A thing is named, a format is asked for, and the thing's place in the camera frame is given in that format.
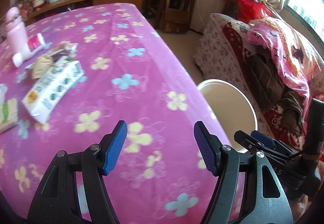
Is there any white blue medicine box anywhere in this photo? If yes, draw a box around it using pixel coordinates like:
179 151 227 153
21 56 84 124

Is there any white green paper packet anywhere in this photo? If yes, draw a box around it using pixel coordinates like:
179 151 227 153
0 98 18 133

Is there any white orange snack bag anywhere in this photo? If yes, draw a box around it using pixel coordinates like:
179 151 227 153
25 42 79 69

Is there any beige paper ball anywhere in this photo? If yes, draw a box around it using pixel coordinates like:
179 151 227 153
32 55 54 80

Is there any white trash bucket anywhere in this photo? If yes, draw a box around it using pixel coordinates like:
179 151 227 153
197 79 258 153

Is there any brown jacket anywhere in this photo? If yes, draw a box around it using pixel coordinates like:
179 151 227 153
246 45 303 136

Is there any pink cartoon blanket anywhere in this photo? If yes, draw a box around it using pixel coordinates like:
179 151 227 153
246 16 322 118

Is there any pink floral tablecloth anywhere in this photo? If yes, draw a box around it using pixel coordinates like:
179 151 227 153
1 3 228 223

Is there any white bottle pink label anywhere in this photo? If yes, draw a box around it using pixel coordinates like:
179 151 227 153
12 33 46 68

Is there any pink thermos bottle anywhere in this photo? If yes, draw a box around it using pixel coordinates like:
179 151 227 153
5 7 28 54

